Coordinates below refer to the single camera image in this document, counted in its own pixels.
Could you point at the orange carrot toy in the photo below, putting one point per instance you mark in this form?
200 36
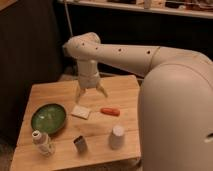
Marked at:
110 111

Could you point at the small metal box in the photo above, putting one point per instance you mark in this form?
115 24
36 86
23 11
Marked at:
80 144

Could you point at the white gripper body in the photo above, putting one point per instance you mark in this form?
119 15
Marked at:
88 74

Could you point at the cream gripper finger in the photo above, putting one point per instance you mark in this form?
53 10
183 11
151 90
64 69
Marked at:
101 89
79 93

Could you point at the white small bottle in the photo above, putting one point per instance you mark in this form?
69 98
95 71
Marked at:
43 143

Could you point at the wooden table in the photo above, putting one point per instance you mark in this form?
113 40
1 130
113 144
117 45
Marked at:
122 95

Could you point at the white flat eraser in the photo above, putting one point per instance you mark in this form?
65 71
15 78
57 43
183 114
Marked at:
81 112

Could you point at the green ceramic bowl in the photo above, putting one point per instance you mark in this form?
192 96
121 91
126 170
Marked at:
49 118

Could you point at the metal pole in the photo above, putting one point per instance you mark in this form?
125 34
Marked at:
68 17

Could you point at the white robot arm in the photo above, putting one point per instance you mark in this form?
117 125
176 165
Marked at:
175 101

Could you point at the wooden wall shelf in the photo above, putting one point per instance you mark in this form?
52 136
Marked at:
139 8

